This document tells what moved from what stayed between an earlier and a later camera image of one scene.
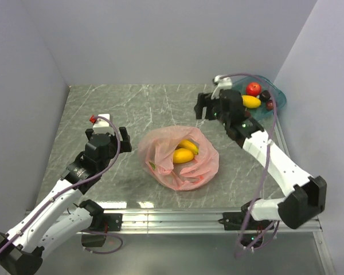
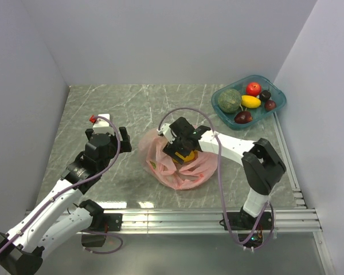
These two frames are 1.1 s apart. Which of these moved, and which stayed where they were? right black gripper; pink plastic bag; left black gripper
Moved: right black gripper
Stayed: left black gripper; pink plastic bag
